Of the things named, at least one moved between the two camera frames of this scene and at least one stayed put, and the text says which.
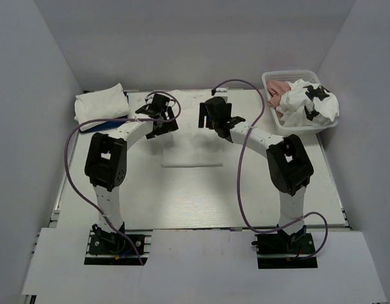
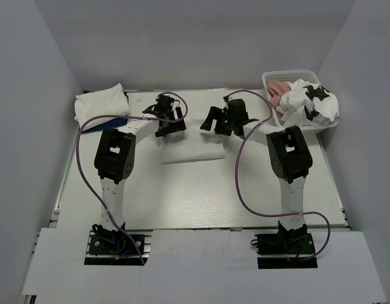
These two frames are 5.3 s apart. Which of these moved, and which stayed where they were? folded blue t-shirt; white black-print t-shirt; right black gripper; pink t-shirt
Moved: right black gripper
Stayed: folded blue t-shirt; pink t-shirt; white black-print t-shirt
